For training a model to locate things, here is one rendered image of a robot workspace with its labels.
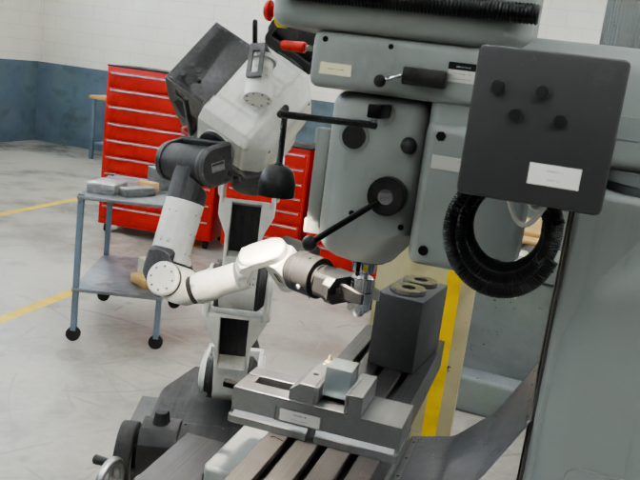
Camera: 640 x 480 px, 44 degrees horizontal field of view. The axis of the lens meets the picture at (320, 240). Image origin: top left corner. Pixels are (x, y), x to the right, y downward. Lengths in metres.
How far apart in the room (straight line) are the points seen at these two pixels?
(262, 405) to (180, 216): 0.49
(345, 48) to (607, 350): 0.68
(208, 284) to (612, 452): 0.89
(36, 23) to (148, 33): 1.84
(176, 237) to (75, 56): 10.97
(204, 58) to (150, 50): 10.10
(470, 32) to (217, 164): 0.72
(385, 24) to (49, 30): 11.71
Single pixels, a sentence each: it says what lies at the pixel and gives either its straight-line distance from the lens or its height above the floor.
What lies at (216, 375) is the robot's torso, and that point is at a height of 0.71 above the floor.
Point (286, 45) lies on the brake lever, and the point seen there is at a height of 1.70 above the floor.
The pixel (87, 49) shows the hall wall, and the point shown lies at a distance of 12.62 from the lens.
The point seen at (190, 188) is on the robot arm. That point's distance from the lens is 1.83.
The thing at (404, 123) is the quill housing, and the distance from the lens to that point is 1.44.
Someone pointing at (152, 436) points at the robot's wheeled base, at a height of 0.60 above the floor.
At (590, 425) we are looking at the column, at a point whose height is 1.15.
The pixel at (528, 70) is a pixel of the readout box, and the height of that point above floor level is 1.70.
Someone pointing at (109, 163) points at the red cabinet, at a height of 0.62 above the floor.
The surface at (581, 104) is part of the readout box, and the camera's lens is 1.14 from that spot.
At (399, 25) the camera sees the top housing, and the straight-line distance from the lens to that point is 1.41.
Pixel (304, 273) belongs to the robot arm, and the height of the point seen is 1.25.
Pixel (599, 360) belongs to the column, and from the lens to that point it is 1.39.
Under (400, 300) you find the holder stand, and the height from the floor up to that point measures 1.14.
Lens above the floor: 1.67
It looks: 12 degrees down
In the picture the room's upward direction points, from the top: 7 degrees clockwise
